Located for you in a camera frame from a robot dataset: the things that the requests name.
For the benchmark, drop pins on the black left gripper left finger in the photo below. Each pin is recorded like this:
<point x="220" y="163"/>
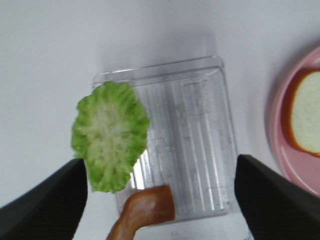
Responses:
<point x="51" y="210"/>

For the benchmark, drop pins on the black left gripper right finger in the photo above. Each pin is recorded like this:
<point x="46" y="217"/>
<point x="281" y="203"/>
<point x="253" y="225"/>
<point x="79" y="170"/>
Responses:
<point x="273" y="207"/>

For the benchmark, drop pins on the bread slice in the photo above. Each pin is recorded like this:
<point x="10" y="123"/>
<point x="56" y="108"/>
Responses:
<point x="300" y="112"/>

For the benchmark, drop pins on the bacon strip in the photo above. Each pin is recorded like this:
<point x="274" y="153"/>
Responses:
<point x="150" y="206"/>

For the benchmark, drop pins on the green lettuce leaf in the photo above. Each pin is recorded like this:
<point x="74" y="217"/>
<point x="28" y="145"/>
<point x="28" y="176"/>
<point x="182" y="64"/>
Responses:
<point x="110" y="133"/>

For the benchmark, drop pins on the pink round plate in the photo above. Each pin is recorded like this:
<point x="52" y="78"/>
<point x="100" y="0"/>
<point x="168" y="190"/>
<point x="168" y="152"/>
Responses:
<point x="300" y="168"/>

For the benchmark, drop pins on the left clear plastic tray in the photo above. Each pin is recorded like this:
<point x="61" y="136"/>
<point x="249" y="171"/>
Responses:
<point x="190" y="144"/>

